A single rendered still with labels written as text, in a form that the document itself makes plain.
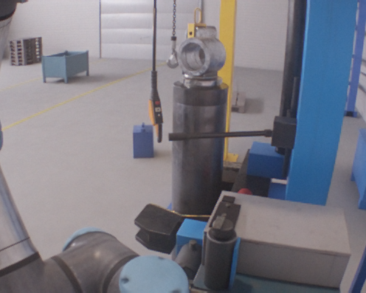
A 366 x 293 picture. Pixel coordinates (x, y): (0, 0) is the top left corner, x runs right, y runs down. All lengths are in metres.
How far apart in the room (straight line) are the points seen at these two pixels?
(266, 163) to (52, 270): 1.13
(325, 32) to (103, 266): 0.95
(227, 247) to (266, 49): 11.25
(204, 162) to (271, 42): 10.71
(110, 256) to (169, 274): 0.10
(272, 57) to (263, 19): 1.37
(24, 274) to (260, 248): 0.63
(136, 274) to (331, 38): 0.94
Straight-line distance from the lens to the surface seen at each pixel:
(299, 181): 1.28
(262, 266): 0.97
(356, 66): 6.97
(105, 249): 0.51
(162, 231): 1.24
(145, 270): 0.46
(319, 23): 1.15
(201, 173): 1.33
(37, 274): 0.48
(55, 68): 9.27
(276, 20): 11.87
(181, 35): 12.47
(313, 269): 0.97
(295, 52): 1.36
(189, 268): 1.08
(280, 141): 1.22
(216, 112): 1.26
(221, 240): 0.83
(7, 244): 0.47
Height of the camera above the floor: 1.74
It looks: 21 degrees down
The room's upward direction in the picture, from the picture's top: 2 degrees clockwise
